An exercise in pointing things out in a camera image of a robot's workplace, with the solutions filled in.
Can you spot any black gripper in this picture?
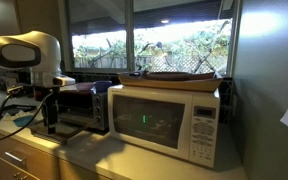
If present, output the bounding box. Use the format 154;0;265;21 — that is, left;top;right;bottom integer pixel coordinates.
42;88;59;134

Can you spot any purple plastic bowl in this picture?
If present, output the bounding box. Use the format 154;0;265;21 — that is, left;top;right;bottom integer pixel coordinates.
76;82;94;91

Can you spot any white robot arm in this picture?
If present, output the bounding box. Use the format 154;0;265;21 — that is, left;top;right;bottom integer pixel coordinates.
0;31;75;134

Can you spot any silver toaster oven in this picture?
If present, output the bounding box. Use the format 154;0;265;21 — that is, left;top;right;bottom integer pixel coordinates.
58;90;108;131

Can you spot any toaster oven glass door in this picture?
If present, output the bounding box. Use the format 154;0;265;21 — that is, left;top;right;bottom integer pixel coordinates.
29;121;95;145

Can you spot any blue plastic bowl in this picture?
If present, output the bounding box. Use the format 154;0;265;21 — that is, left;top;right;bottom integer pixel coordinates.
94;81;112;92

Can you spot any white microwave oven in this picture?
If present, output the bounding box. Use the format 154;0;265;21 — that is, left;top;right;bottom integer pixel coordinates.
108;85;220;168

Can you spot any small blue dish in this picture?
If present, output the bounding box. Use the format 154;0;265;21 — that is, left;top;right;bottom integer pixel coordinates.
14;115;33;127

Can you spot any dark flat tray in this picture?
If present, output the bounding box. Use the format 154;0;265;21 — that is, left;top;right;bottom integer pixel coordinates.
2;104;36;115

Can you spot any wooden tray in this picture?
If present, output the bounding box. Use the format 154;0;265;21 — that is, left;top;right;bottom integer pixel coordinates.
118;71;223;92

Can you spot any silver drawer handle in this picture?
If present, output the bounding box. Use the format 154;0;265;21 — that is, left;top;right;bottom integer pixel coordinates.
4;152;25;162

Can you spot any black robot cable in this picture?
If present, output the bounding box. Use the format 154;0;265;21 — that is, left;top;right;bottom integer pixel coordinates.
0;87;54;148

